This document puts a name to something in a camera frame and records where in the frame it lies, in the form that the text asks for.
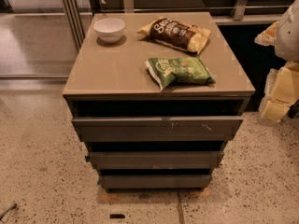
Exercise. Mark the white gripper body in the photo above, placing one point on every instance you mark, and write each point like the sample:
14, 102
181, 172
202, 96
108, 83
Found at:
288, 36

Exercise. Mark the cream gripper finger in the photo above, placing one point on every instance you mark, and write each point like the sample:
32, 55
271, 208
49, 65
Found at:
273, 111
267, 37

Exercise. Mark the grey drawer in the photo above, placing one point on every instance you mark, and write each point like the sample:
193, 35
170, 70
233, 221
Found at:
154, 181
156, 160
219, 128

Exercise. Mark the grey drawer cabinet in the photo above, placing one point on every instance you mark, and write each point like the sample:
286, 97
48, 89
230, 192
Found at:
112, 81

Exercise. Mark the dark object at right edge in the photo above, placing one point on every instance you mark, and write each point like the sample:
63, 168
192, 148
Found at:
294, 109

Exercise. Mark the brown chip bag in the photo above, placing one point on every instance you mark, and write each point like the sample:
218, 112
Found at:
176, 35

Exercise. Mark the green chip bag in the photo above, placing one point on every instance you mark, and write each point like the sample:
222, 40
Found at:
189, 70

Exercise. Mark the white ceramic bowl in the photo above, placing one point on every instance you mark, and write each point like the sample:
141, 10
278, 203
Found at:
109, 30

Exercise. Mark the black tape floor marker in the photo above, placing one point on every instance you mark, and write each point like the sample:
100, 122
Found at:
117, 216

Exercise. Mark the metal rod on floor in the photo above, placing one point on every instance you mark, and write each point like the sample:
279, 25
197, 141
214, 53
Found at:
7, 210

